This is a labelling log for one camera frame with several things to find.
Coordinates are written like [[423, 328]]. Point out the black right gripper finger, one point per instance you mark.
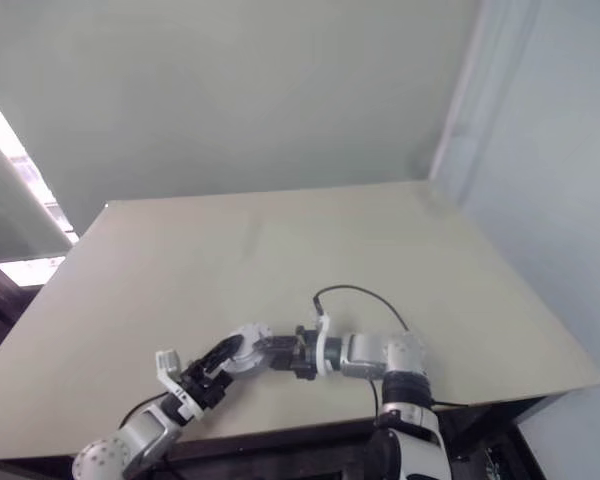
[[285, 362], [282, 344]]

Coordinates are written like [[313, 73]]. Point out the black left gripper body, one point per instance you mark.
[[205, 387]]

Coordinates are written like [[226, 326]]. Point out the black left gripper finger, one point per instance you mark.
[[221, 364], [225, 346]]

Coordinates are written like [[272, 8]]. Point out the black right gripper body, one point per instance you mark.
[[305, 355]]

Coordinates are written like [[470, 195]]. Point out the small grey metal part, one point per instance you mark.
[[252, 332]]

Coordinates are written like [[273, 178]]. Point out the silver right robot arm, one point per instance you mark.
[[405, 360]]

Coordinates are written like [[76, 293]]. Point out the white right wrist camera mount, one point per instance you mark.
[[322, 345]]

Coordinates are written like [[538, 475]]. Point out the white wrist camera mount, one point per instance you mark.
[[167, 362], [322, 345]]

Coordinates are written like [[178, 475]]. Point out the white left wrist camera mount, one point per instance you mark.
[[167, 362]]

